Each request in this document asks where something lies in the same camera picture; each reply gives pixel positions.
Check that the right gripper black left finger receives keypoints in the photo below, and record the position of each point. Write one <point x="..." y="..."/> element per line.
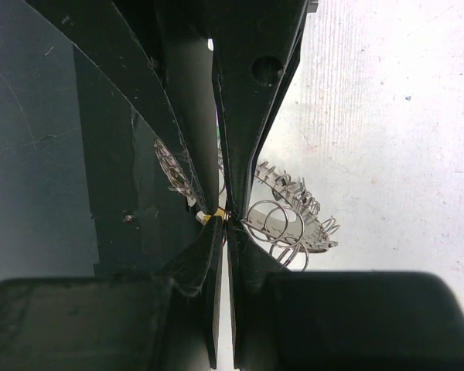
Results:
<point x="164" y="321"/>

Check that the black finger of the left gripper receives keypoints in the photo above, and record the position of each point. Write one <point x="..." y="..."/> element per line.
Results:
<point x="253" y="43"/>
<point x="155" y="57"/>

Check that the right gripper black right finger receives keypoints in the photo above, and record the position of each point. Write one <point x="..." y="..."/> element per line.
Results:
<point x="338" y="320"/>

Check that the large silver keyring disc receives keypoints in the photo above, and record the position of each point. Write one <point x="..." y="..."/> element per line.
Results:
<point x="287" y="220"/>

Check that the yellow tagged key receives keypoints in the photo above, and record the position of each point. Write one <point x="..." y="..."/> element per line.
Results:
<point x="220" y="212"/>

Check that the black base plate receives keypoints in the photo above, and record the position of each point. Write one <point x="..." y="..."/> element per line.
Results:
<point x="141" y="225"/>

